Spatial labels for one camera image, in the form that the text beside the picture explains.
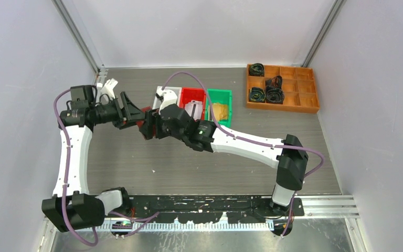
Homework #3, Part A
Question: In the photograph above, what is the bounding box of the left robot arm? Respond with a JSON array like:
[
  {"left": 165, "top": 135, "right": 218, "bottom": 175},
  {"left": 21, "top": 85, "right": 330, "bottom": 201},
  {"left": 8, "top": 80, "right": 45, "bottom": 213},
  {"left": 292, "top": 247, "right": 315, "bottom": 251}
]
[{"left": 41, "top": 85, "right": 145, "bottom": 232}]

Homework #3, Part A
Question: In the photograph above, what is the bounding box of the red plastic bin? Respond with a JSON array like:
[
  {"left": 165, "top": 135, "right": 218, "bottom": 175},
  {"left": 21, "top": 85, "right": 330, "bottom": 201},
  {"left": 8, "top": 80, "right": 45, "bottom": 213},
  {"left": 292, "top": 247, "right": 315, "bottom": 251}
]
[{"left": 178, "top": 87, "right": 206, "bottom": 120}]

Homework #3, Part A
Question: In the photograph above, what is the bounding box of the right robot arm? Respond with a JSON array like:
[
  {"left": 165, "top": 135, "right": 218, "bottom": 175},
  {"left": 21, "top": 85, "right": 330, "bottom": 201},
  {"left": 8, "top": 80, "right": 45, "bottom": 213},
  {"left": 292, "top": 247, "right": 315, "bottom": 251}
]
[{"left": 138, "top": 105, "right": 309, "bottom": 216}]

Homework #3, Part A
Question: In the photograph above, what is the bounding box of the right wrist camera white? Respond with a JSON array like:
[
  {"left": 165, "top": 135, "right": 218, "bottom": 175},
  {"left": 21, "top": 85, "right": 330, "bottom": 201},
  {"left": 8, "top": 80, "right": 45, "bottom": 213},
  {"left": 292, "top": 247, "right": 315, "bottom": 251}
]
[{"left": 156, "top": 89, "right": 178, "bottom": 113}]

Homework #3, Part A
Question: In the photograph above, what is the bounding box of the red leather card holder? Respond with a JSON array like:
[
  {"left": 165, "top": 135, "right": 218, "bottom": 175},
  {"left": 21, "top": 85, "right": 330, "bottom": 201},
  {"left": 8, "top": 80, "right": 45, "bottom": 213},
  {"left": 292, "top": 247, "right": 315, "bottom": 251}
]
[{"left": 137, "top": 107, "right": 153, "bottom": 134}]

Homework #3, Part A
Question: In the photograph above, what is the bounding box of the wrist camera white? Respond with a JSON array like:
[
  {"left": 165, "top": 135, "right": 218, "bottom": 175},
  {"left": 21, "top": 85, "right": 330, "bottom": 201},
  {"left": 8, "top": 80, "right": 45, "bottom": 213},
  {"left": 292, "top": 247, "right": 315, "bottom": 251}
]
[
  {"left": 156, "top": 89, "right": 178, "bottom": 113},
  {"left": 96, "top": 78, "right": 118, "bottom": 102}
]

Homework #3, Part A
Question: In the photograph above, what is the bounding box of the orange compartment tray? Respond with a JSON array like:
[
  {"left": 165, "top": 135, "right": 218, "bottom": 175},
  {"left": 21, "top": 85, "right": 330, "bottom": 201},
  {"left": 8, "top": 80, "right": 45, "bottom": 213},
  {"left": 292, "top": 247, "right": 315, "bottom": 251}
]
[{"left": 245, "top": 64, "right": 320, "bottom": 114}]

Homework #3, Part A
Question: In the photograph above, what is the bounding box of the gold credit card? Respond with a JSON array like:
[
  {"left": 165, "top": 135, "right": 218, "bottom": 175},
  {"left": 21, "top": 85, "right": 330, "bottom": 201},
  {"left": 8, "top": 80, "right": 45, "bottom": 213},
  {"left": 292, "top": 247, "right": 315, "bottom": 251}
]
[{"left": 207, "top": 103, "right": 229, "bottom": 122}]

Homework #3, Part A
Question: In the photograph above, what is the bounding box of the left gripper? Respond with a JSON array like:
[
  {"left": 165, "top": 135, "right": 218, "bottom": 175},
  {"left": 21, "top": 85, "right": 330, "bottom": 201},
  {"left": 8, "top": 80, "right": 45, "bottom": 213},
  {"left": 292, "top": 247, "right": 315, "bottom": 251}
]
[{"left": 90, "top": 92, "right": 145, "bottom": 129}]

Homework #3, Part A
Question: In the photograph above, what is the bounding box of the green plastic bin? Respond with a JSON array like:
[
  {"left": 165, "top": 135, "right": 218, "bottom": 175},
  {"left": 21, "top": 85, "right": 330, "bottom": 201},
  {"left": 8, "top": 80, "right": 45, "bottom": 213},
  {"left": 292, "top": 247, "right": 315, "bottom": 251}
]
[{"left": 207, "top": 89, "right": 232, "bottom": 128}]

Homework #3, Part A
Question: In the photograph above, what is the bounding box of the white credit card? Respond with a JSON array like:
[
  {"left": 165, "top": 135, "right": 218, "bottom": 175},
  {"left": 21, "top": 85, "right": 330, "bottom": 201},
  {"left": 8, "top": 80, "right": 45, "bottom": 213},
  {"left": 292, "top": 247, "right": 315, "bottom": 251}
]
[{"left": 185, "top": 100, "right": 203, "bottom": 120}]

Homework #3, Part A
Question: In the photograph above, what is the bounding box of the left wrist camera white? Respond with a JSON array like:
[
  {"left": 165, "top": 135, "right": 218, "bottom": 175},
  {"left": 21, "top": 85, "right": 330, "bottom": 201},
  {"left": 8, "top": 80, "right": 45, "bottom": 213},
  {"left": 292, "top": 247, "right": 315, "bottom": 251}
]
[{"left": 96, "top": 78, "right": 118, "bottom": 102}]

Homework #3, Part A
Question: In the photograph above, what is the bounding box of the white plastic bin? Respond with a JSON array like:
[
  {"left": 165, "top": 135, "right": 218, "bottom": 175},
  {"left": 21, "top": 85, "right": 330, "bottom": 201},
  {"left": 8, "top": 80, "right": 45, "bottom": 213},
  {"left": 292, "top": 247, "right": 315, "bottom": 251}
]
[{"left": 152, "top": 86, "right": 182, "bottom": 110}]

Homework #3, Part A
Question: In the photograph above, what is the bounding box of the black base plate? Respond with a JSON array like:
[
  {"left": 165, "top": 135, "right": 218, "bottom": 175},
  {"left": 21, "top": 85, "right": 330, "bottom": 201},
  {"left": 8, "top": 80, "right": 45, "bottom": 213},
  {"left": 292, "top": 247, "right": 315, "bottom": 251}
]
[{"left": 114, "top": 195, "right": 289, "bottom": 224}]

